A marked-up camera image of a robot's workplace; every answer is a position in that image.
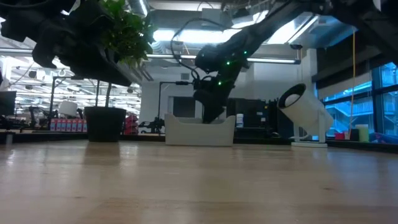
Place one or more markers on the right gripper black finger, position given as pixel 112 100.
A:
pixel 207 114
pixel 218 112

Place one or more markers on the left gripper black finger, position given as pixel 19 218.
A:
pixel 87 73
pixel 96 60

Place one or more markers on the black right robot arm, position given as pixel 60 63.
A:
pixel 264 28

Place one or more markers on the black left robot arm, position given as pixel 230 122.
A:
pixel 18 18

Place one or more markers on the black background robot arm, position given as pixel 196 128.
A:
pixel 38 115
pixel 154 126

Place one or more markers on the white plastic bin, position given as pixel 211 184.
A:
pixel 199 133

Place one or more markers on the white canister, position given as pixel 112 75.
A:
pixel 239 120

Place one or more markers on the black cabinet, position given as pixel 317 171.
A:
pixel 258 115

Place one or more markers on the long ceiling tube light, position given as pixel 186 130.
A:
pixel 174 57

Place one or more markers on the green plant in black pot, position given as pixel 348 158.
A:
pixel 105 124

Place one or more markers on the row of pink boxes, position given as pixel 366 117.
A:
pixel 68 125

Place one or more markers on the red stacked object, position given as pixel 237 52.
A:
pixel 131 124

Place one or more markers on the black monitor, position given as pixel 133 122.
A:
pixel 7 102

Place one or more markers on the white cylindrical spotlight lamp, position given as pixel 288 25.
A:
pixel 306 112

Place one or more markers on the small red box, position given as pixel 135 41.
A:
pixel 339 136

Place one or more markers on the green cup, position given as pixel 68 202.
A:
pixel 362 133

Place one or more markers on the black metal frame stand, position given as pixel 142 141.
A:
pixel 159 99

